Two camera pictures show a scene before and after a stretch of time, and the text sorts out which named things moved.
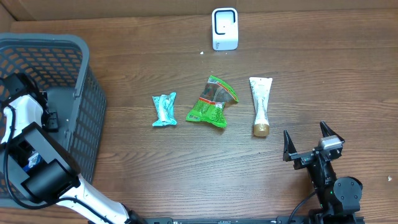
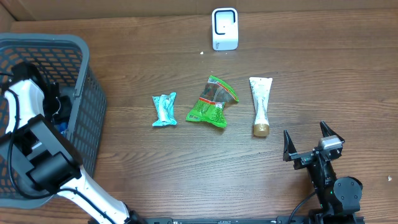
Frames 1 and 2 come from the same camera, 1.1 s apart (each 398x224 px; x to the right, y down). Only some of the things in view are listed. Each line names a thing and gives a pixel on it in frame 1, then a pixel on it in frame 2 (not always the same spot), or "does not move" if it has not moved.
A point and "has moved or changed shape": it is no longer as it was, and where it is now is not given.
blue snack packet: [34, 158] has moved or changed shape
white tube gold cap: [261, 88] does not move
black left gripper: [53, 126] -> [66, 103]
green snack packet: [211, 106] does not move
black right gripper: [302, 158] does not move
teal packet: [165, 104] does not move
